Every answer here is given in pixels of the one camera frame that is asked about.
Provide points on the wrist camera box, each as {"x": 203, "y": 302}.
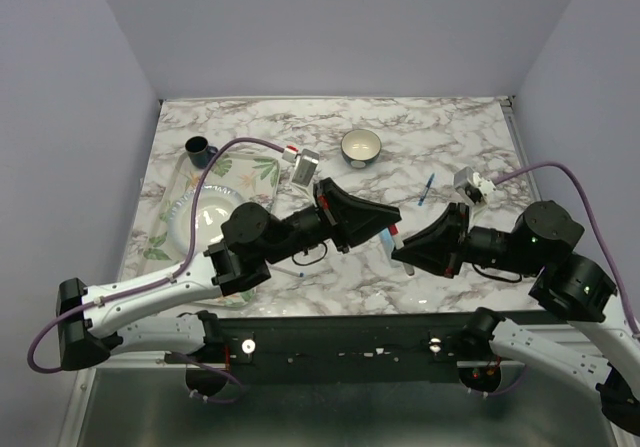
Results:
{"x": 305, "y": 165}
{"x": 475, "y": 189}

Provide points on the blue patterned pen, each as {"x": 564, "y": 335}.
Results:
{"x": 426, "y": 189}

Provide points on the white blue-rimmed plate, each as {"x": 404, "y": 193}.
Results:
{"x": 195, "y": 217}

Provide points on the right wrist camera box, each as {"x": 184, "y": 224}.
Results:
{"x": 475, "y": 189}

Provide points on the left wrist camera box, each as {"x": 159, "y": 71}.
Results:
{"x": 305, "y": 165}

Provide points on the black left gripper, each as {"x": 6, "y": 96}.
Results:
{"x": 349, "y": 232}

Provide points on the dark blue mug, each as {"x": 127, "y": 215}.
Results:
{"x": 199, "y": 151}

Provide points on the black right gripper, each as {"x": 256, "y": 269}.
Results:
{"x": 443, "y": 243}

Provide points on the light blue highlighter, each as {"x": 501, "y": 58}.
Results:
{"x": 388, "y": 246}

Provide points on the white red-tipped marker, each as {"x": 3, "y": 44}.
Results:
{"x": 409, "y": 270}

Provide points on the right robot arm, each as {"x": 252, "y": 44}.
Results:
{"x": 572, "y": 287}

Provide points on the black front mounting rail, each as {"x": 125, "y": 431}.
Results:
{"x": 340, "y": 349}

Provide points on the floral rectangular tray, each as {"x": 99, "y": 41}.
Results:
{"x": 234, "y": 179}

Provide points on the dark teal bowl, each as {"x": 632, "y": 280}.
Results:
{"x": 360, "y": 148}

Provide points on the white blue-tipped pen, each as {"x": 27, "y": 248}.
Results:
{"x": 288, "y": 271}

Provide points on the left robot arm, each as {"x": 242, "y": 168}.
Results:
{"x": 101, "y": 320}

